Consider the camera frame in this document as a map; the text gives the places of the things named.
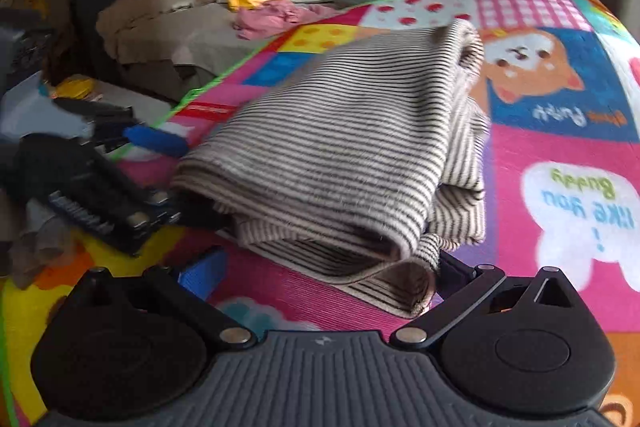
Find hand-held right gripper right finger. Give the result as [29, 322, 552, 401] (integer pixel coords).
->
[391, 252, 576, 349]

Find person's left hand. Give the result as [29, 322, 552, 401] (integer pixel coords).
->
[10, 219, 76, 290]

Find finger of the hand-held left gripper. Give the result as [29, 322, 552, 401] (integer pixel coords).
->
[52, 99, 189, 158]
[90, 157, 182, 231]

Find striped beige garment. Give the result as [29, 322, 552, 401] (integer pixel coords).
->
[170, 19, 491, 319]

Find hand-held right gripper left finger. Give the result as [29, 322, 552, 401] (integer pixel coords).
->
[75, 247, 256, 350]

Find pink clothes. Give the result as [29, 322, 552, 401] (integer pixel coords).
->
[232, 0, 347, 40]

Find colourful printed cartoon blanket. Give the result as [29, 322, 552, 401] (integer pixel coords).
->
[0, 0, 640, 427]

